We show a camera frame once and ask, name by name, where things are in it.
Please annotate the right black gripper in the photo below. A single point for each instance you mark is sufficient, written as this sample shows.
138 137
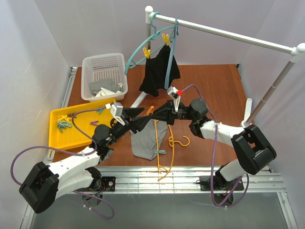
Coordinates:
170 112

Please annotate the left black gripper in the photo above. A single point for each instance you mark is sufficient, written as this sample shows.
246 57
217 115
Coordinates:
131 122

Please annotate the orange clothespin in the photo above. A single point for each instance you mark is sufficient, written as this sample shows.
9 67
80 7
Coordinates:
150 111

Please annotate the grey underwear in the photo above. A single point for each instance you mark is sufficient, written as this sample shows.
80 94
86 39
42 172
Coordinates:
144 143

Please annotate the yellow hanger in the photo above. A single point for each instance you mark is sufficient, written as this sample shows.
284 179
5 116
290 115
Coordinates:
171 143

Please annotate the light blue clothespin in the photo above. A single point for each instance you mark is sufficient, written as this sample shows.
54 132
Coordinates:
160 152

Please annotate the grey-blue hanger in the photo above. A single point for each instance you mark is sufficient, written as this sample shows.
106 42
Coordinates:
171 55

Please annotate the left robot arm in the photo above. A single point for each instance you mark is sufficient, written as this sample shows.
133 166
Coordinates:
46 183

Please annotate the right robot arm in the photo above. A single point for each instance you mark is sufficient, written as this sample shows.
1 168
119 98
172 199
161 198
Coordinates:
252 149

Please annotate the black underwear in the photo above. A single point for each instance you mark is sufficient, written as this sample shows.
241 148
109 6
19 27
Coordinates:
155 72

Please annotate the white cloth in basket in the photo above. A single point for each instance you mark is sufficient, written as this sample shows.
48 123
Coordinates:
106 92

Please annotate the purple clothespin lower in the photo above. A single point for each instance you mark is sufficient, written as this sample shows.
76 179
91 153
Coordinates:
94 122

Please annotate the dark grey cloth in basket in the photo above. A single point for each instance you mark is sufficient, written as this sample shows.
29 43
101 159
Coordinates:
105 83

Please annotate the white laundry basket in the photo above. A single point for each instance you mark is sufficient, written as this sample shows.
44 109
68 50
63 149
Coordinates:
102 77

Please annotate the yellow clothespin left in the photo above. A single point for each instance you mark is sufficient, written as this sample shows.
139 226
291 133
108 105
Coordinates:
147 53

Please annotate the yellow clothespin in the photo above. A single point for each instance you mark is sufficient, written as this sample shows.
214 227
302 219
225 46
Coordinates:
166 39
147 53

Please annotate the teal clothespin left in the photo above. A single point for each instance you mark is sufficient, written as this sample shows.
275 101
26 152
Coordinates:
63 122

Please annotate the yellow tray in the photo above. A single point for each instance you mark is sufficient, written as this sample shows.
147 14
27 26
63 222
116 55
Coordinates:
71 137

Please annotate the yellow clothespin right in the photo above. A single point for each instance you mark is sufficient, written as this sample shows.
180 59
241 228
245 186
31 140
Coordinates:
166 39

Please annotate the white clothes rack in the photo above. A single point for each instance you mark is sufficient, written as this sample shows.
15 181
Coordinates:
227 72

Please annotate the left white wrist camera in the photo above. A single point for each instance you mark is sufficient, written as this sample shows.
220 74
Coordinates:
116 110

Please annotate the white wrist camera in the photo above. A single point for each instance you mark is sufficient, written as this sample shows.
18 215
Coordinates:
175 104
116 110

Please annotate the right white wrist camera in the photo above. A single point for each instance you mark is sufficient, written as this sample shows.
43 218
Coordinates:
175 104

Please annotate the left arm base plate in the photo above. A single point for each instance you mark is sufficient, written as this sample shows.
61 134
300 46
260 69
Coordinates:
104 184

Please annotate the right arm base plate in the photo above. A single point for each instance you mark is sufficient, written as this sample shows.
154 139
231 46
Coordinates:
218 185

